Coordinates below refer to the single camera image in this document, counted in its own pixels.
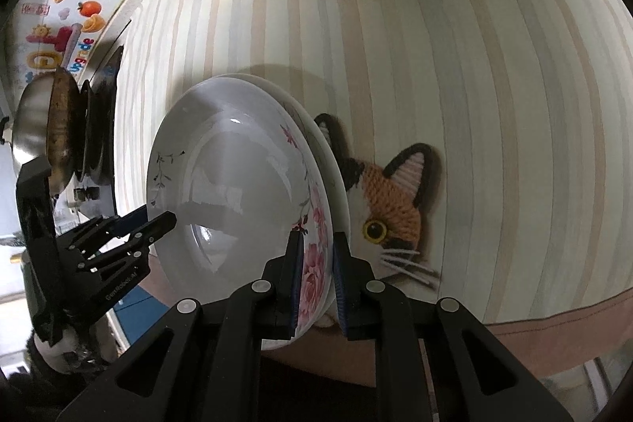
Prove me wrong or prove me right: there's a colourful wall sticker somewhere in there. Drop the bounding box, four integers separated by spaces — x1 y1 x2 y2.
10 0 107 83

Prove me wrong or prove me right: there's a steel wok lid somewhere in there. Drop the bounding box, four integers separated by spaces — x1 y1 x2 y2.
12 76 56 168

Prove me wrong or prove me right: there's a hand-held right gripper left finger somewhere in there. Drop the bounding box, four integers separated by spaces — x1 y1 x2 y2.
54 229 305 422

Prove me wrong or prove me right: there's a steel wok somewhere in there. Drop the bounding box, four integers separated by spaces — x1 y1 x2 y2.
46 67 84 196

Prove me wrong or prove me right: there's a black gas stove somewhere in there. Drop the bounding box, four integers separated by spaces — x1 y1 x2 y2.
74 46 125 205

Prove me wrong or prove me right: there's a plain white plate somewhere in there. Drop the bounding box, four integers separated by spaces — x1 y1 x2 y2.
222 73 351 329

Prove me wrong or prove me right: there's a floral white plate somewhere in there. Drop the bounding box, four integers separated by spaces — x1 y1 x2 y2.
146 76 333 350

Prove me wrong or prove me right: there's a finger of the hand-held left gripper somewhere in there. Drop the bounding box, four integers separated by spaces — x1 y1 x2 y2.
81 211 178 273
69 204 149 251

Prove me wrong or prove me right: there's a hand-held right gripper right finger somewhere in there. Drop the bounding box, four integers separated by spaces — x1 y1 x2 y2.
332 230 577 422

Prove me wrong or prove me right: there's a striped cat mat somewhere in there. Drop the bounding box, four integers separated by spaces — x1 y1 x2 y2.
114 0 633 383

